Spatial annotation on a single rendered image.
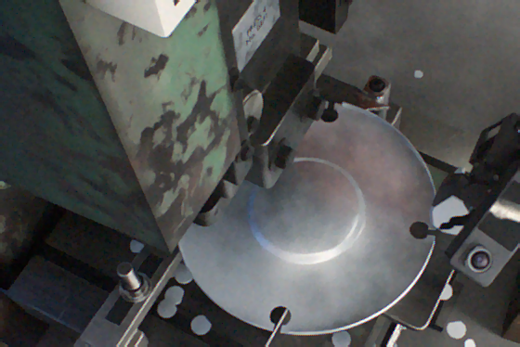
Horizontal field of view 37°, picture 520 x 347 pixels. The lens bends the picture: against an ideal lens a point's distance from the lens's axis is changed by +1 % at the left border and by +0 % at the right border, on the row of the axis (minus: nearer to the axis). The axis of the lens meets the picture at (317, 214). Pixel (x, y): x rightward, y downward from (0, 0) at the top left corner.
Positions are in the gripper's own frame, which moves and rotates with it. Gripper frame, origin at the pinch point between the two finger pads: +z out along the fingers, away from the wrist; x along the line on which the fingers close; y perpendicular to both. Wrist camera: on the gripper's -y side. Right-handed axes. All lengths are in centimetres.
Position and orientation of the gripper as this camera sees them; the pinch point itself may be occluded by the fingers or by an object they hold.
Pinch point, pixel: (438, 226)
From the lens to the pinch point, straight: 82.9
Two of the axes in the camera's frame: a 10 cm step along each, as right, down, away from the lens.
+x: -8.2, -5.3, -2.1
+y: 4.3, -8.1, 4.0
